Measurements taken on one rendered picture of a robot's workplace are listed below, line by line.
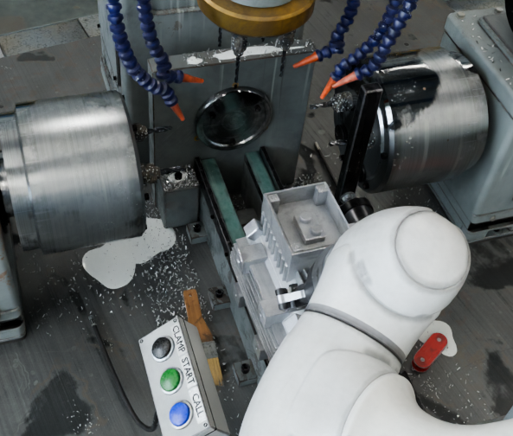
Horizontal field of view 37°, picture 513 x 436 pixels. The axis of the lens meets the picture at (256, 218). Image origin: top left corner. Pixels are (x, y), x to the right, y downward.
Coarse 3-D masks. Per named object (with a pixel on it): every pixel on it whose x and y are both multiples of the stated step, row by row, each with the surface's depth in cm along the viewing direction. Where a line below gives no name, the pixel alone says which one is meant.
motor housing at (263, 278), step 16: (240, 240) 118; (256, 240) 116; (272, 256) 113; (240, 272) 117; (256, 272) 113; (272, 272) 112; (304, 272) 108; (240, 288) 119; (256, 288) 112; (272, 288) 111; (256, 304) 113; (256, 320) 113; (272, 336) 108; (272, 352) 108
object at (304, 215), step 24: (288, 192) 113; (312, 192) 115; (264, 216) 114; (288, 216) 114; (312, 216) 112; (336, 216) 113; (288, 240) 111; (312, 240) 110; (336, 240) 111; (288, 264) 107; (312, 264) 108
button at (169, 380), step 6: (168, 372) 100; (174, 372) 99; (162, 378) 100; (168, 378) 99; (174, 378) 99; (180, 378) 99; (162, 384) 99; (168, 384) 99; (174, 384) 98; (168, 390) 99
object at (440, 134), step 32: (384, 64) 132; (416, 64) 133; (448, 64) 133; (352, 96) 139; (384, 96) 128; (416, 96) 129; (448, 96) 131; (480, 96) 133; (384, 128) 130; (416, 128) 129; (448, 128) 131; (480, 128) 134; (384, 160) 132; (416, 160) 132; (448, 160) 134
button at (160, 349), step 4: (156, 340) 103; (160, 340) 103; (164, 340) 102; (168, 340) 102; (156, 344) 103; (160, 344) 102; (164, 344) 102; (168, 344) 102; (152, 348) 103; (156, 348) 102; (160, 348) 102; (164, 348) 102; (168, 348) 102; (152, 352) 103; (156, 352) 102; (160, 352) 102; (164, 352) 102; (168, 352) 102; (156, 356) 102; (160, 356) 102; (164, 356) 102
